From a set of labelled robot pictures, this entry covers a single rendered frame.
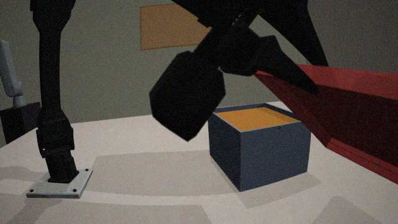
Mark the red lid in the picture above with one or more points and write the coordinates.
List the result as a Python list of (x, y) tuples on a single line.
[(355, 113)]

